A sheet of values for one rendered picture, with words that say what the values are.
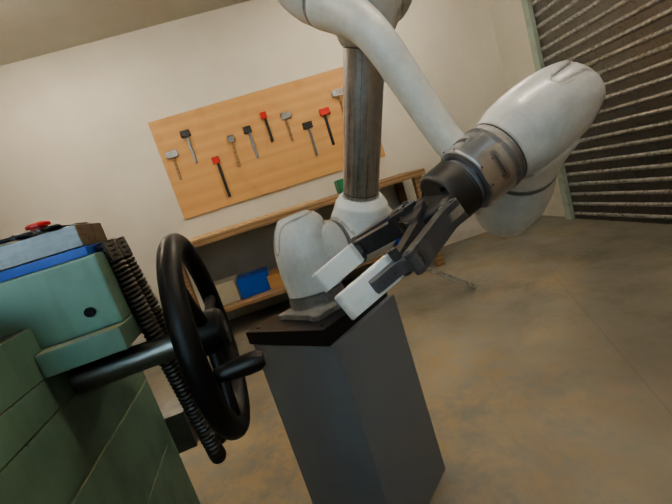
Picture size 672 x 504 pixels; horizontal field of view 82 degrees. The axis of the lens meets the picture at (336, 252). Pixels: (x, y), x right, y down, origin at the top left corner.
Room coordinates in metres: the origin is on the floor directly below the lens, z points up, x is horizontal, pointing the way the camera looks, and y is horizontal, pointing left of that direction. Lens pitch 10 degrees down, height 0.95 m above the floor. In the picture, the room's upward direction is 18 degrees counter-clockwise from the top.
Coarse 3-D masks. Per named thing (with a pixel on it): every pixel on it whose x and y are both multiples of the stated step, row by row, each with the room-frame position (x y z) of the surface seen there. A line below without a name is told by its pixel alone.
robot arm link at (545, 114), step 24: (552, 72) 0.47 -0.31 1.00; (576, 72) 0.47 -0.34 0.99; (504, 96) 0.48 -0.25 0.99; (528, 96) 0.46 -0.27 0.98; (552, 96) 0.45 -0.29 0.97; (576, 96) 0.45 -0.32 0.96; (600, 96) 0.47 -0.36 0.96; (480, 120) 0.49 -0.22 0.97; (504, 120) 0.45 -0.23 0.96; (528, 120) 0.44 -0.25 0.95; (552, 120) 0.44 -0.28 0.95; (576, 120) 0.45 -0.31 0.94; (528, 144) 0.44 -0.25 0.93; (552, 144) 0.45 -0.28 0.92; (576, 144) 0.48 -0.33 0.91; (528, 168) 0.45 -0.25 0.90; (552, 168) 0.48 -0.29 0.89; (528, 192) 0.52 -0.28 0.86
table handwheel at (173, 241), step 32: (160, 256) 0.45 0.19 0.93; (192, 256) 0.58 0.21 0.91; (160, 288) 0.41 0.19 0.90; (192, 320) 0.40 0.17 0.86; (224, 320) 0.53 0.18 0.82; (128, 352) 0.49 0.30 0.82; (160, 352) 0.49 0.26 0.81; (192, 352) 0.38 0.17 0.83; (224, 352) 0.61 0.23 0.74; (96, 384) 0.48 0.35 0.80; (192, 384) 0.38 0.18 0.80; (224, 384) 0.49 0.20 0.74; (224, 416) 0.39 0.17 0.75
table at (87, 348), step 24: (24, 336) 0.43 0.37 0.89; (96, 336) 0.44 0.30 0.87; (120, 336) 0.45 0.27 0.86; (0, 360) 0.38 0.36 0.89; (24, 360) 0.41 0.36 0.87; (48, 360) 0.43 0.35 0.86; (72, 360) 0.44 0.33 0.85; (0, 384) 0.37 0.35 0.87; (24, 384) 0.40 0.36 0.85; (0, 408) 0.35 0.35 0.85
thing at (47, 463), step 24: (120, 384) 0.59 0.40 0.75; (72, 408) 0.45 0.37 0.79; (96, 408) 0.50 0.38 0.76; (120, 408) 0.56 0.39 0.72; (48, 432) 0.40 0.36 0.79; (72, 432) 0.43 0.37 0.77; (96, 432) 0.48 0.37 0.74; (24, 456) 0.35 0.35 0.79; (48, 456) 0.38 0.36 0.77; (72, 456) 0.42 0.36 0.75; (96, 456) 0.46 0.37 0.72; (0, 480) 0.32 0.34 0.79; (24, 480) 0.34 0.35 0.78; (48, 480) 0.37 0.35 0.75; (72, 480) 0.40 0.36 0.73
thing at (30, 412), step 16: (48, 384) 0.43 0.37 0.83; (64, 384) 0.46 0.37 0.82; (32, 400) 0.40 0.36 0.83; (48, 400) 0.42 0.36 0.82; (64, 400) 0.45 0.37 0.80; (0, 416) 0.35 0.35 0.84; (16, 416) 0.37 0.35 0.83; (32, 416) 0.39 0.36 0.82; (48, 416) 0.41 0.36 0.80; (0, 432) 0.34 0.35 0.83; (16, 432) 0.36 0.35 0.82; (32, 432) 0.38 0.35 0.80; (0, 448) 0.33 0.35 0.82; (16, 448) 0.35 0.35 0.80; (0, 464) 0.32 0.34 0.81
